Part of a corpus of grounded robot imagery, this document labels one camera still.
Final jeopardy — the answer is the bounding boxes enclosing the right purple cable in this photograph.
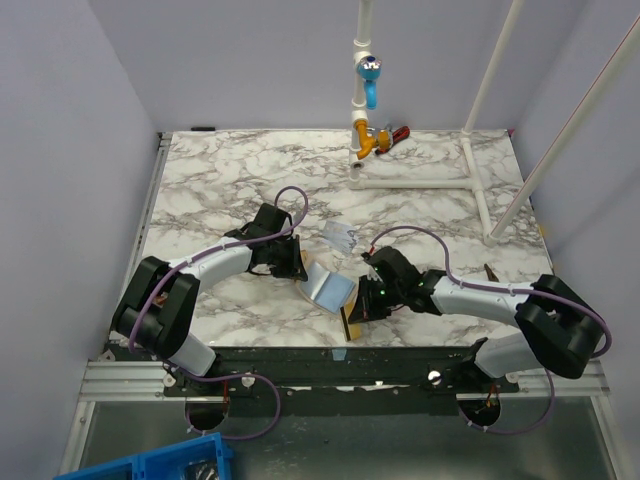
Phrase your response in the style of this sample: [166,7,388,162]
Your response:
[369,225,614,436]

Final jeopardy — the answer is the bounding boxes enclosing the silver VIP card top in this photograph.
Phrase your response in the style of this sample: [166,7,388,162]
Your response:
[322,220,358,255]

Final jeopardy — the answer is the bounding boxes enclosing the purple cable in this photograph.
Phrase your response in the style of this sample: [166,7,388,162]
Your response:
[369,225,614,436]
[127,186,310,442]

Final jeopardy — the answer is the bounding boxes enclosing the blue plastic bin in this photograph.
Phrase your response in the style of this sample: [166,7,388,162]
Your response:
[56,433,233,480]

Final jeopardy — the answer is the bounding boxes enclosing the white PVC pipe frame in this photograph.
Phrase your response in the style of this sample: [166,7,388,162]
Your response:
[343,1,639,247]

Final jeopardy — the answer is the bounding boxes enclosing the blue pipe valve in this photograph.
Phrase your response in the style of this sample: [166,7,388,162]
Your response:
[356,55,382,110]

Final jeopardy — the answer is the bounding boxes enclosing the orange pipe valve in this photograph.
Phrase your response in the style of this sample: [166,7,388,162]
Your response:
[353,119,392,160]

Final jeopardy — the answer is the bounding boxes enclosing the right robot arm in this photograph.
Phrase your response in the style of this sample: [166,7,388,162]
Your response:
[341,247,611,392]

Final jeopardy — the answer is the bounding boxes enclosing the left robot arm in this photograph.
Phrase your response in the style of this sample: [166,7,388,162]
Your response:
[111,203,308,395]

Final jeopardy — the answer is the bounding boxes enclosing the gold card with magnetic stripe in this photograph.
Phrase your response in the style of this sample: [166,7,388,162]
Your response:
[340,300,362,342]

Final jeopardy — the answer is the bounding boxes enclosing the red black pliers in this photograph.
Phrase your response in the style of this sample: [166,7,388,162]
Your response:
[375,126,411,156]

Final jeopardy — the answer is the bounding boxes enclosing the yellow handled pliers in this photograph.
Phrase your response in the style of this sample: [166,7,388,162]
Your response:
[483,264,500,283]

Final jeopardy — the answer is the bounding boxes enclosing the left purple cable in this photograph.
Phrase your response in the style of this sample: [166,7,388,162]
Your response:
[127,186,310,442]

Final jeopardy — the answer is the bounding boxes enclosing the beige leather card holder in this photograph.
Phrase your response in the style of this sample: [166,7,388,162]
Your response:
[295,250,357,315]

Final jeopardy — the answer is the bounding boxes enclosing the aluminium rail frame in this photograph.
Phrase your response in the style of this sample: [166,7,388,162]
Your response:
[80,130,633,479]

